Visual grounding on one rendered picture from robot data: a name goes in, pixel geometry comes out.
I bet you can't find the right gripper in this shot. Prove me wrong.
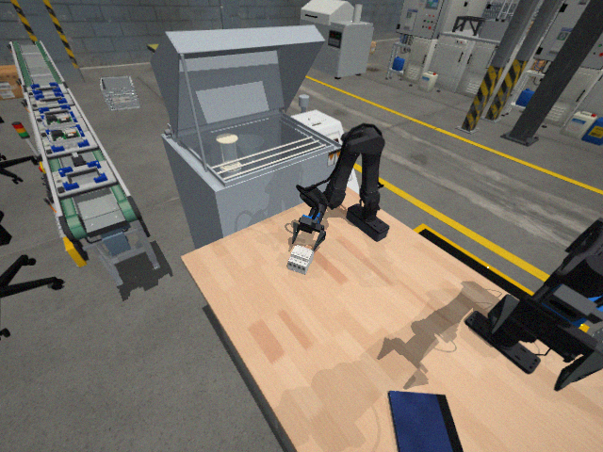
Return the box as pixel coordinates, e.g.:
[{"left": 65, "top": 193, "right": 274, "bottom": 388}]
[{"left": 292, "top": 209, "right": 326, "bottom": 251}]

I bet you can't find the black floor mat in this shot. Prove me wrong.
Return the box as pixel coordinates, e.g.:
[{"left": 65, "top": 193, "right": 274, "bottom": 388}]
[{"left": 413, "top": 223, "right": 534, "bottom": 299}]

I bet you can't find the dark blue notebook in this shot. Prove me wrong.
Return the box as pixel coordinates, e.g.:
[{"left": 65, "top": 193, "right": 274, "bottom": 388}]
[{"left": 388, "top": 391, "right": 464, "bottom": 452}]

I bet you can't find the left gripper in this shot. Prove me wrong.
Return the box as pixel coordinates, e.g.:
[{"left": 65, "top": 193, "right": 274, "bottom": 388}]
[{"left": 487, "top": 294, "right": 603, "bottom": 392}]

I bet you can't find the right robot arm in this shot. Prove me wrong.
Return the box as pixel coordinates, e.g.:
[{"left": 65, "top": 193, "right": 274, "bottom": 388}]
[{"left": 303, "top": 126, "right": 390, "bottom": 234}]

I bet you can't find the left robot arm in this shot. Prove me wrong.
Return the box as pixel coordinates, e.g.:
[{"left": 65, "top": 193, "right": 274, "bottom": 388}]
[{"left": 465, "top": 218, "right": 603, "bottom": 374}]

